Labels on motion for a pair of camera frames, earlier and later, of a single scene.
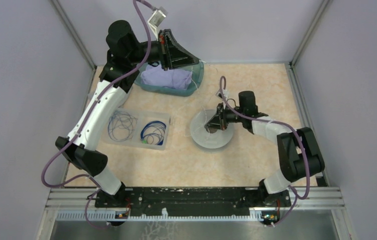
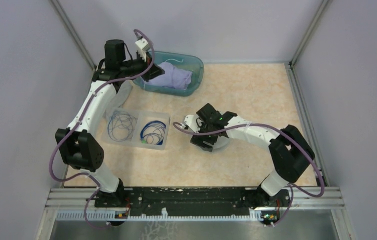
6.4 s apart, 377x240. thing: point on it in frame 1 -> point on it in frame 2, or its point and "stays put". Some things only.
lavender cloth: [179, 79] stays put
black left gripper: [172, 54] -> [154, 72]
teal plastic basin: [198, 70] stays put
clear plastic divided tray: [144, 128] stays put
